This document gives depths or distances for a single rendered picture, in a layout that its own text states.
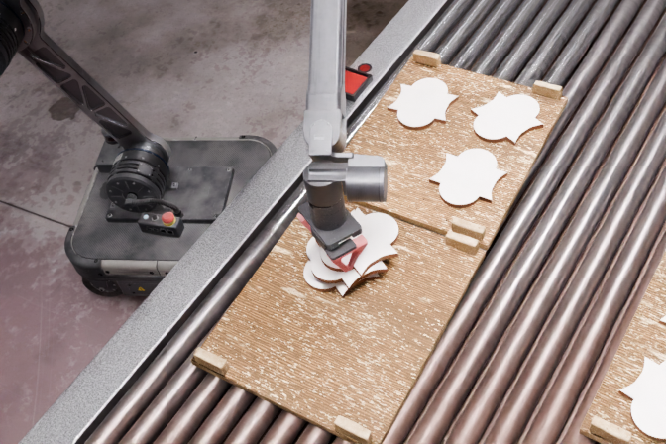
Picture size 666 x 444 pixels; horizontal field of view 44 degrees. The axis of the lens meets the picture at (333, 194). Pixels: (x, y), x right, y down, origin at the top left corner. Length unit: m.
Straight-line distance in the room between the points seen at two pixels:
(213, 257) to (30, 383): 1.25
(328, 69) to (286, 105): 1.86
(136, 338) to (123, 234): 1.11
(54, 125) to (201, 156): 0.88
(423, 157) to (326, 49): 0.39
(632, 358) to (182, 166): 1.71
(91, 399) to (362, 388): 0.45
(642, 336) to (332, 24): 0.69
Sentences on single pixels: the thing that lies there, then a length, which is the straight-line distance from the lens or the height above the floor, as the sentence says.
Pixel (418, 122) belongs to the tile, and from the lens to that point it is 1.67.
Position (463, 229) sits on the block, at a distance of 1.48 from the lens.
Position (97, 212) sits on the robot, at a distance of 2.68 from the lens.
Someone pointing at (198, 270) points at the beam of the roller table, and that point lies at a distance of 1.55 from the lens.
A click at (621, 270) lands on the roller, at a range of 1.49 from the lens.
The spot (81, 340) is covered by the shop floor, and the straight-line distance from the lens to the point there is 2.72.
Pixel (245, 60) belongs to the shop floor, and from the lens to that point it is 3.41.
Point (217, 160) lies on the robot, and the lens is 2.69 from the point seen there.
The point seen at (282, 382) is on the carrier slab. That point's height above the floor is 0.94.
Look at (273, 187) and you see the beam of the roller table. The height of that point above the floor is 0.91.
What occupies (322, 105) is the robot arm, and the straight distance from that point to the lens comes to 1.29.
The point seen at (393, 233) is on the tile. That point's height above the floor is 0.99.
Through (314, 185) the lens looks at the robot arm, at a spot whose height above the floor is 1.19.
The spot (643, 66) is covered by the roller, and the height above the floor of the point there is 0.92.
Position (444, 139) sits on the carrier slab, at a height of 0.94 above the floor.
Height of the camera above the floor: 2.12
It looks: 49 degrees down
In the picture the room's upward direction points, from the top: 11 degrees counter-clockwise
